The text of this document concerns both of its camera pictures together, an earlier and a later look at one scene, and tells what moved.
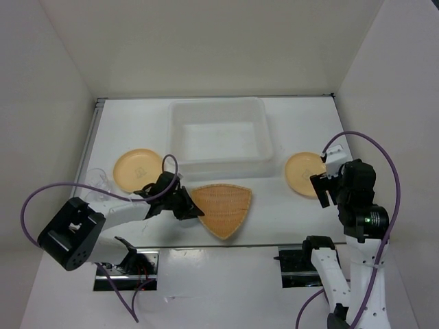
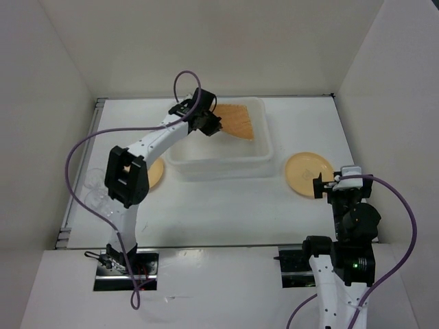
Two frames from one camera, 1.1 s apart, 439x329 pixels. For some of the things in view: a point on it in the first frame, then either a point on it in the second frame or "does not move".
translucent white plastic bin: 220,139 does not move
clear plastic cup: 97,177 does not move
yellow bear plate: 299,168 does not move
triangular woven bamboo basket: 225,207 -> 235,120
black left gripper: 189,210 -> 215,126
